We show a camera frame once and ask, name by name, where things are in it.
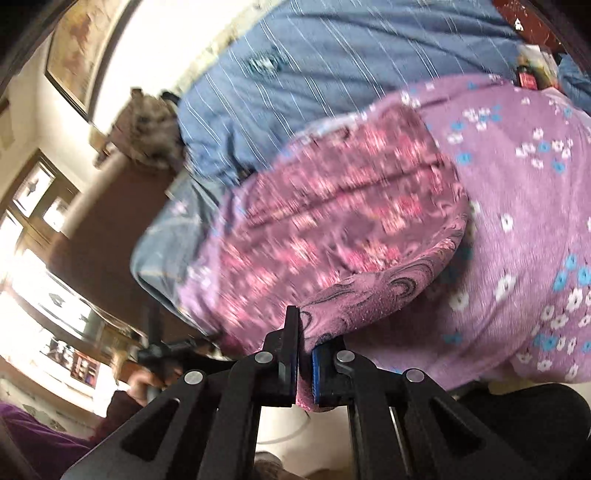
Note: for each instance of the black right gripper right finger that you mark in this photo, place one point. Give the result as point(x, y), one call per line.
point(405, 426)

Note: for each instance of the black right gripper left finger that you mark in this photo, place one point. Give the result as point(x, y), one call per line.
point(205, 425)

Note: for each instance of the maroon pink floral garment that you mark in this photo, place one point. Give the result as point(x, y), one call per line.
point(352, 225)

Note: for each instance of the grey star pattern pillow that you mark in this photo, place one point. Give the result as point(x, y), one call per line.
point(170, 243)

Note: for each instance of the brown wooden headboard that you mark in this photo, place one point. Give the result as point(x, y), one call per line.
point(92, 252)

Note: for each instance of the purple floral bed sheet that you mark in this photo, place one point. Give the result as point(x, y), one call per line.
point(514, 302)

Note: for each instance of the camouflage floral cloth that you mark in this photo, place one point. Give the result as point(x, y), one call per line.
point(147, 132)

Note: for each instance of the blue plaid quilt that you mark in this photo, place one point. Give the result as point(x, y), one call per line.
point(307, 60)

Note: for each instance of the small dark red-label bottle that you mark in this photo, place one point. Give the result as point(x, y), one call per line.
point(525, 75)

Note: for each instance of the blue denim garment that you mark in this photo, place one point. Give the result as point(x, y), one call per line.
point(575, 83)

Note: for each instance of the dark red plastic bag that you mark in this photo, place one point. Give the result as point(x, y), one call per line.
point(527, 23)

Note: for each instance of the framed wall picture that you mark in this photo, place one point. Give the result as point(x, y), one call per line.
point(81, 47)

